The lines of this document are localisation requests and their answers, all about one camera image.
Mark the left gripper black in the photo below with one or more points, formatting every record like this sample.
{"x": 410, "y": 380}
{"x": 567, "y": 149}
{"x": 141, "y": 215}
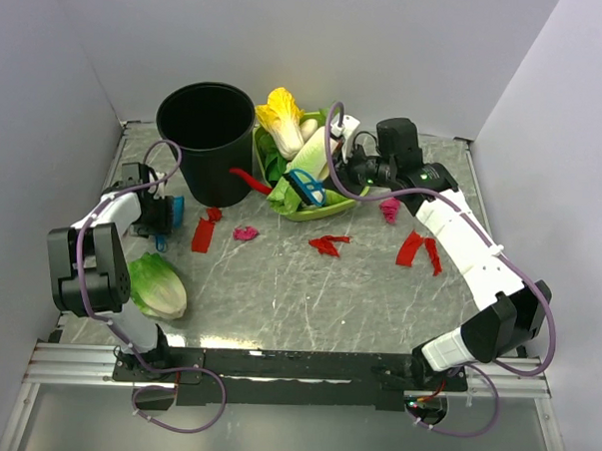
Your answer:
{"x": 164, "y": 224}

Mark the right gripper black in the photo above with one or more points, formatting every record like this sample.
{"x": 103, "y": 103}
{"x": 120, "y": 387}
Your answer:
{"x": 343, "y": 173}

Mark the blue dustpan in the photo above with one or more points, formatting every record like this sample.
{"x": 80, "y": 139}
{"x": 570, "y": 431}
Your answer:
{"x": 161, "y": 240}

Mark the pink paper scrap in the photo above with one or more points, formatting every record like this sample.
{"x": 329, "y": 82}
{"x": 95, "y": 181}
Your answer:
{"x": 244, "y": 234}
{"x": 389, "y": 209}

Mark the blue hand brush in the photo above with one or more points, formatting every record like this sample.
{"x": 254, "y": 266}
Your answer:
{"x": 307, "y": 187}

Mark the wide red paper strip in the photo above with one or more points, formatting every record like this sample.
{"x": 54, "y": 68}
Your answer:
{"x": 409, "y": 248}

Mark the small red paper scrap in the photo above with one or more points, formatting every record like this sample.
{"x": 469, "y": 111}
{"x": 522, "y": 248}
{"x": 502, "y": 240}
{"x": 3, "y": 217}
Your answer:
{"x": 214, "y": 215}

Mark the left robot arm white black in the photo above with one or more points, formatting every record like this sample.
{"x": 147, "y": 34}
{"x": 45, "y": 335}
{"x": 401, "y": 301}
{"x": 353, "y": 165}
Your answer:
{"x": 89, "y": 273}

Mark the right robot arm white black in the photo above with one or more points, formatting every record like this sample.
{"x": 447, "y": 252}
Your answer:
{"x": 510, "y": 308}

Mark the long green romaine lettuce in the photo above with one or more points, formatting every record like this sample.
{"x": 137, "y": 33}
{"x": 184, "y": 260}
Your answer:
{"x": 311, "y": 158}

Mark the green plastic basket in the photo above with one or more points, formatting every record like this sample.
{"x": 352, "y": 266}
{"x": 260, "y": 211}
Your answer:
{"x": 307, "y": 214}

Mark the white radish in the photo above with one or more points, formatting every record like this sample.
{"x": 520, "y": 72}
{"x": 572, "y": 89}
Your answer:
{"x": 308, "y": 127}

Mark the green cabbage on table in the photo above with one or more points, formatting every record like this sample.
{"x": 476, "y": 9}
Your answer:
{"x": 155, "y": 287}

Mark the green spinach leaves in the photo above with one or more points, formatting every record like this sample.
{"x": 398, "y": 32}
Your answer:
{"x": 271, "y": 161}

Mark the narrow red paper strip right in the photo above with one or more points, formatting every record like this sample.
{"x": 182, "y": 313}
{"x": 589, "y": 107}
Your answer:
{"x": 432, "y": 251}

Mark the red chili pepper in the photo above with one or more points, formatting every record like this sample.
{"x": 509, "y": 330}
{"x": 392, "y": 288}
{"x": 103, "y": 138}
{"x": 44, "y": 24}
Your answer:
{"x": 252, "y": 182}

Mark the yellow napa cabbage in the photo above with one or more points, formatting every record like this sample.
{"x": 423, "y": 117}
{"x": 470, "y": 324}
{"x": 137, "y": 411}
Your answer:
{"x": 280, "y": 116}

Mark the black plastic bucket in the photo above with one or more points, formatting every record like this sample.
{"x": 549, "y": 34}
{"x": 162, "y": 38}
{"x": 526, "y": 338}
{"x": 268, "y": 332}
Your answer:
{"x": 212, "y": 123}

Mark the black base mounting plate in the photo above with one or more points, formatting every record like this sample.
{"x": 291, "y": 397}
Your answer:
{"x": 295, "y": 394}

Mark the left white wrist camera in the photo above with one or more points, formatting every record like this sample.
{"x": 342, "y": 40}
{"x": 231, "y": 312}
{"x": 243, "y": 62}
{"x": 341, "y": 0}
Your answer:
{"x": 157, "y": 190}

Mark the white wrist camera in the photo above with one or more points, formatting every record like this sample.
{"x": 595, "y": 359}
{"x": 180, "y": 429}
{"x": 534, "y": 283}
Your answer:
{"x": 157, "y": 190}
{"x": 342, "y": 132}

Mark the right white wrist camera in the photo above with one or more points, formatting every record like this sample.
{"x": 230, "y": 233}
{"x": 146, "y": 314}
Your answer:
{"x": 342, "y": 132}

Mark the aluminium frame rail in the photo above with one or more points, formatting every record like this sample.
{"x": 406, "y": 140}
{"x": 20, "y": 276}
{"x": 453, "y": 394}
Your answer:
{"x": 66, "y": 364}

